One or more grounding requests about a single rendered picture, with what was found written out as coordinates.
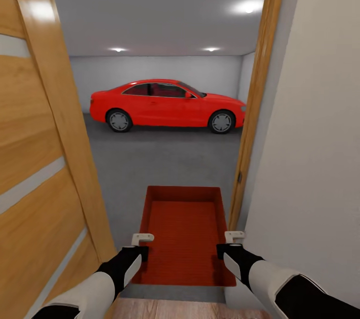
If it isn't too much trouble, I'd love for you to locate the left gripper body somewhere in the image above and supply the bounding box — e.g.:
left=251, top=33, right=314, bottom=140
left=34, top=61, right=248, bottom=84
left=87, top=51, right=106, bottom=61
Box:
left=136, top=246, right=149, bottom=262

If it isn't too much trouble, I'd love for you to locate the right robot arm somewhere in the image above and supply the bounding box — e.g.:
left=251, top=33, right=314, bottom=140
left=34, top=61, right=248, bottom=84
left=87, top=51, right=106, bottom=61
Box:
left=217, top=231, right=360, bottom=319

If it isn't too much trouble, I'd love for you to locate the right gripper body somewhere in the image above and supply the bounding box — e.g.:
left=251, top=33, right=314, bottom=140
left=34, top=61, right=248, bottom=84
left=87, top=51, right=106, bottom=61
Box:
left=217, top=244, right=229, bottom=260

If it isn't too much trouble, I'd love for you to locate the storage box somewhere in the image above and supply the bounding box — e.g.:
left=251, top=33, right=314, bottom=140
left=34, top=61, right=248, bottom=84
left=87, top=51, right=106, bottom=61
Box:
left=130, top=185, right=237, bottom=288

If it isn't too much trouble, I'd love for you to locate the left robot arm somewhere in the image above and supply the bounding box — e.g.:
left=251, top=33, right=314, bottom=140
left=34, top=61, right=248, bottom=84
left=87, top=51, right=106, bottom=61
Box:
left=31, top=233, right=155, bottom=319

